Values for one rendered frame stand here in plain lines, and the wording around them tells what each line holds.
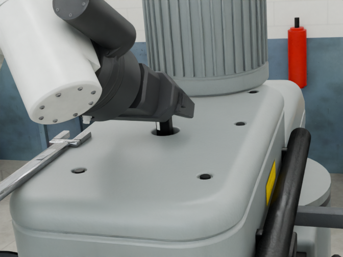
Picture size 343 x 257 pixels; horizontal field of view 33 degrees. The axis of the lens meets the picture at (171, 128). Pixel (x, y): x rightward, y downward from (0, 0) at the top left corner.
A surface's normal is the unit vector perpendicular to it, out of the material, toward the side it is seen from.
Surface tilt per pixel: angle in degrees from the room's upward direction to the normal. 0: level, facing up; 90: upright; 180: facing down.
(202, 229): 81
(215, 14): 90
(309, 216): 90
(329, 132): 90
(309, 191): 0
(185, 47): 90
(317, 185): 0
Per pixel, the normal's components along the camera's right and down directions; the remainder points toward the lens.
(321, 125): -0.29, 0.33
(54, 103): 0.43, 0.84
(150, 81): 0.93, 0.04
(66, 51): 0.49, -0.51
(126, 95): 0.78, 0.49
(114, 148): -0.08, -0.94
